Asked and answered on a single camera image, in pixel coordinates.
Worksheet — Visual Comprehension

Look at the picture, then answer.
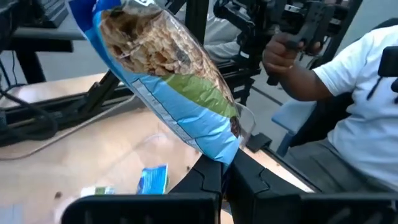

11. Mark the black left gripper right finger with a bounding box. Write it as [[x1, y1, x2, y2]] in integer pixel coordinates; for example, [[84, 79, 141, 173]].
[[226, 149, 398, 224]]

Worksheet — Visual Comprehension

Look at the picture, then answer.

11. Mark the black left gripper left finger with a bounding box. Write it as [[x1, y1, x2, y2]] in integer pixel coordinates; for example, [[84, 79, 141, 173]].
[[61, 154, 223, 224]]

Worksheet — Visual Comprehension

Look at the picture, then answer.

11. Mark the light blue granola bar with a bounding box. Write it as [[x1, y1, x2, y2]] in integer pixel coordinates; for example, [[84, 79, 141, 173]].
[[136, 164, 169, 195]]

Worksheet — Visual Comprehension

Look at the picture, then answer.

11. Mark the white and blue granola bar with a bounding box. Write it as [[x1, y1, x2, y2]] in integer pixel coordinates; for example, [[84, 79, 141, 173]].
[[80, 185, 116, 197]]

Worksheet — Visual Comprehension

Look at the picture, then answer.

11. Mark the oatmeal raisin granola bar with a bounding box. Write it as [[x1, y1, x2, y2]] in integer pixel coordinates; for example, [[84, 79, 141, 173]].
[[68, 0, 243, 166]]

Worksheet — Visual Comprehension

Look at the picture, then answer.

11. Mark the person's forearm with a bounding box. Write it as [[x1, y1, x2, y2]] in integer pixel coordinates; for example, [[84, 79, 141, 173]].
[[273, 62, 333, 102]]

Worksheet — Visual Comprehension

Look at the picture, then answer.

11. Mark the blue chair seat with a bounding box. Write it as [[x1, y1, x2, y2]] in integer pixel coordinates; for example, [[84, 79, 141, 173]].
[[271, 99, 318, 158]]

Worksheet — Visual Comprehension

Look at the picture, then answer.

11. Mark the person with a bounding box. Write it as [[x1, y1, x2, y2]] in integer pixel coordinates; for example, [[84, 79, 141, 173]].
[[281, 18, 398, 195], [174, 0, 249, 63]]

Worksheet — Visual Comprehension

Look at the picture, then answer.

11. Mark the person's hand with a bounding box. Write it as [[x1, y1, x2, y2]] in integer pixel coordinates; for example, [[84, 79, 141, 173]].
[[262, 30, 324, 75]]

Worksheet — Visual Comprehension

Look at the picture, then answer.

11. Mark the grey keyboard desk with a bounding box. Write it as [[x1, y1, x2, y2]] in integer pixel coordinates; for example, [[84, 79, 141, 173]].
[[0, 0, 86, 85]]

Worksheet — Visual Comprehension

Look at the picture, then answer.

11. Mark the black computer keyboard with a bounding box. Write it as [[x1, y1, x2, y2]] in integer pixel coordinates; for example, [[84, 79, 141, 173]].
[[32, 0, 70, 29]]

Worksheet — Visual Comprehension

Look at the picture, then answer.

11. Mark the thick black cable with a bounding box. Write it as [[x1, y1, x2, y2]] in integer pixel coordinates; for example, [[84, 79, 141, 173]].
[[0, 88, 60, 142]]

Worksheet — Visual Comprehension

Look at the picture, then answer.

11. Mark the black leader arm handle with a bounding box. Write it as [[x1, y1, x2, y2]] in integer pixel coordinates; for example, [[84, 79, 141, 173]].
[[213, 0, 351, 86]]

